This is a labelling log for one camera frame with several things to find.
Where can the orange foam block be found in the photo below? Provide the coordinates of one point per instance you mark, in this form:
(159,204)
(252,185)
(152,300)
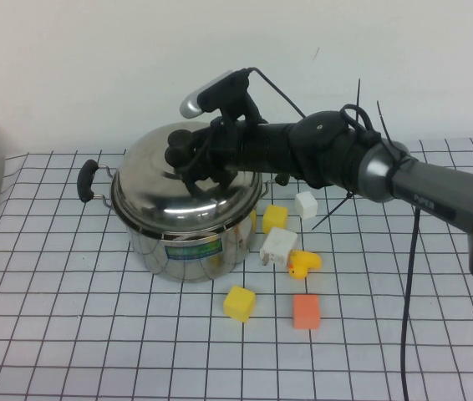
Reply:
(306,312)

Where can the white black-grid tablecloth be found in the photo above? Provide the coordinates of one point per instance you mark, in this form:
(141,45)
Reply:
(94,334)

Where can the white foam cube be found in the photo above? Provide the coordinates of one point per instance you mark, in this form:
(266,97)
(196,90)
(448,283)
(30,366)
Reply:
(306,205)

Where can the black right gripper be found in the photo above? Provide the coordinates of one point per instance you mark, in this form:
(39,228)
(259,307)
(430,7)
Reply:
(226,146)

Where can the white power adapter plug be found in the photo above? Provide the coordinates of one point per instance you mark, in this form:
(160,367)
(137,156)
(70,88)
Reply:
(279,246)

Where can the steel lid with black knob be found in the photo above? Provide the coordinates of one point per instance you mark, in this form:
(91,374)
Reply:
(153,192)

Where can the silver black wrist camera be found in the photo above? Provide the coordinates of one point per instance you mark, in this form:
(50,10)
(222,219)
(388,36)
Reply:
(211,94)

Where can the yellow foam cube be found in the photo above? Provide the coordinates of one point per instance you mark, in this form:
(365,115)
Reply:
(275,219)
(239,305)

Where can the yellow rubber duck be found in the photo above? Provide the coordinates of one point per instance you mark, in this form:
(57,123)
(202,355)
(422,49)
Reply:
(306,262)

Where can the stainless steel cooking pot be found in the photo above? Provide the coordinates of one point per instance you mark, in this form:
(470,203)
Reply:
(186,261)

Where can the black zip tie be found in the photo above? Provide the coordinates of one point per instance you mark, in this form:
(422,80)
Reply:
(384,121)
(360,100)
(332,211)

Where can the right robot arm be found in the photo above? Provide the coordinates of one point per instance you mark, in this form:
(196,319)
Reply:
(428,188)

